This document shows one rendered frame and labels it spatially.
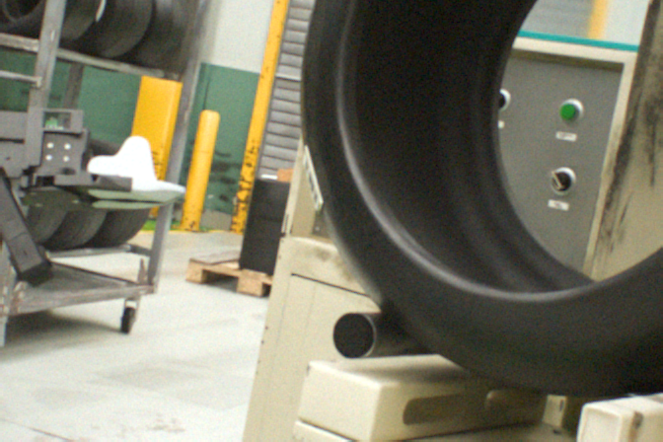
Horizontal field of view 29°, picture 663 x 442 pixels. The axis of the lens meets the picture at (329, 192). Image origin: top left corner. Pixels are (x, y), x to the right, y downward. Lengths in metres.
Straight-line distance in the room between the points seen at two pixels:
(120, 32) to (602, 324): 4.29
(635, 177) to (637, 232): 0.06
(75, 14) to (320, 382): 3.76
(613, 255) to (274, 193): 6.19
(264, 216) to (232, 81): 3.81
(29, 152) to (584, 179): 0.91
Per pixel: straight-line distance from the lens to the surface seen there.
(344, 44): 1.24
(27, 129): 1.25
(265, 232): 7.65
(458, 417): 1.36
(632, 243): 1.50
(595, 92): 1.90
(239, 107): 11.28
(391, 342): 1.25
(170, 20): 5.61
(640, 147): 1.50
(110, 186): 1.22
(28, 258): 1.23
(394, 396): 1.24
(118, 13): 5.23
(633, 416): 0.57
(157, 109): 11.05
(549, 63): 1.94
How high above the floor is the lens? 1.09
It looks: 3 degrees down
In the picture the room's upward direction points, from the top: 11 degrees clockwise
